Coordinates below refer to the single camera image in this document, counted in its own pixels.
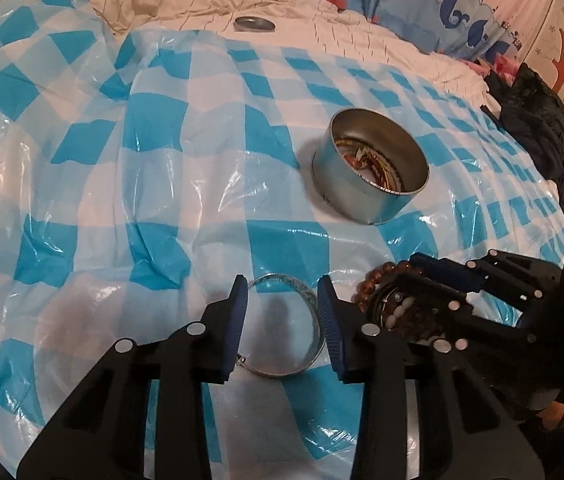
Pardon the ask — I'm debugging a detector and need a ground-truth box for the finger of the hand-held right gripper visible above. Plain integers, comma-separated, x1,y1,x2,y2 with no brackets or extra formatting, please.
408,249,563,307
394,274,515,357

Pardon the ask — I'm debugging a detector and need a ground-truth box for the blue checkered plastic sheet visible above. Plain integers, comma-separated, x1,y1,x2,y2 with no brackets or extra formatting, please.
0,0,564,480

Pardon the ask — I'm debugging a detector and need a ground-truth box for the pink cloth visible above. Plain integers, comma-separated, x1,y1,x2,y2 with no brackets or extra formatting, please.
469,55,518,81

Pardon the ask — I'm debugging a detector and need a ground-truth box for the silver bangle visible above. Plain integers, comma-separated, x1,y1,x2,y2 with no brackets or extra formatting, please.
236,272,327,377

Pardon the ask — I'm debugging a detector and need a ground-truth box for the black garment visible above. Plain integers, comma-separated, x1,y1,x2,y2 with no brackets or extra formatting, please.
482,62,564,281

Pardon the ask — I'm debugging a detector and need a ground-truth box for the brown wooden bead bracelet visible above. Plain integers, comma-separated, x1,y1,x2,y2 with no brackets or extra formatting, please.
352,260,413,317

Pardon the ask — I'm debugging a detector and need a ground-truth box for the round metal tin lid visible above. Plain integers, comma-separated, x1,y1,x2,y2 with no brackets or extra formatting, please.
234,16,276,34

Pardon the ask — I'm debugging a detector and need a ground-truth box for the round metal tin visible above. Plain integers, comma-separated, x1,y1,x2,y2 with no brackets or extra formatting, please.
311,108,430,225

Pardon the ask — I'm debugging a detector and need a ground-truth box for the pale bead bracelet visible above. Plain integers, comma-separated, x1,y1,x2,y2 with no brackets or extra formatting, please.
334,136,404,194

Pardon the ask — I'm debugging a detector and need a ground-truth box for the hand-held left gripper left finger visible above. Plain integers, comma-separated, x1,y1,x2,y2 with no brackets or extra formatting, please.
16,275,249,480

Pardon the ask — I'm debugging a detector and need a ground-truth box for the dark bead bracelet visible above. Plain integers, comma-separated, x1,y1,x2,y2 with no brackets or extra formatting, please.
387,302,449,347

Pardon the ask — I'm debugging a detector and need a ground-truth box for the white bead bracelet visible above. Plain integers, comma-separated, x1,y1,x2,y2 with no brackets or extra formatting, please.
379,292,420,332

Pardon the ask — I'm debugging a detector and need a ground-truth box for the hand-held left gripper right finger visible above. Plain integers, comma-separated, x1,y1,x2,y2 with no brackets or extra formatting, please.
316,275,545,480

